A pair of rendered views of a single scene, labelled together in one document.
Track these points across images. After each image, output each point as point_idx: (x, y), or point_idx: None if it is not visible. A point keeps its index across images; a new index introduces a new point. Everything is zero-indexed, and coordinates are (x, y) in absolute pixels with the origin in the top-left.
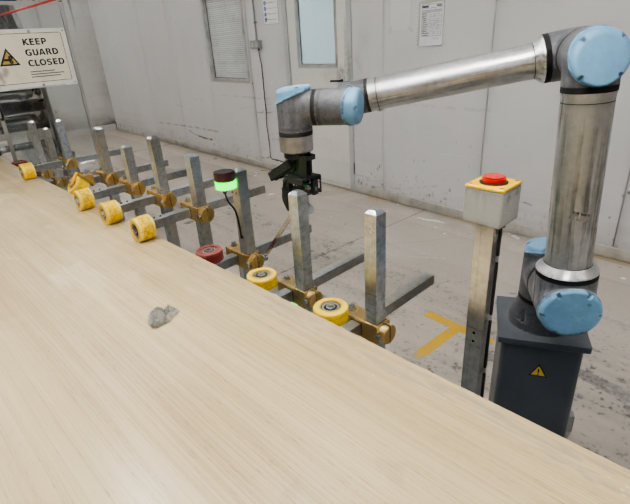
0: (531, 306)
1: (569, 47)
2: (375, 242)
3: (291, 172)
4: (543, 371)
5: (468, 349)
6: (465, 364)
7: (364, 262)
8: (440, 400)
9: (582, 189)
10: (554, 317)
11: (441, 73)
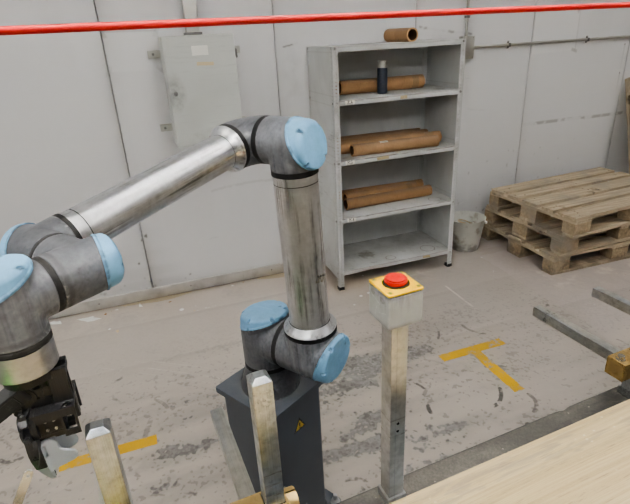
0: (274, 374)
1: (286, 139)
2: (274, 411)
3: (29, 406)
4: (302, 421)
5: (394, 441)
6: (392, 457)
7: (259, 444)
8: (479, 496)
9: (319, 255)
10: (330, 369)
11: (160, 184)
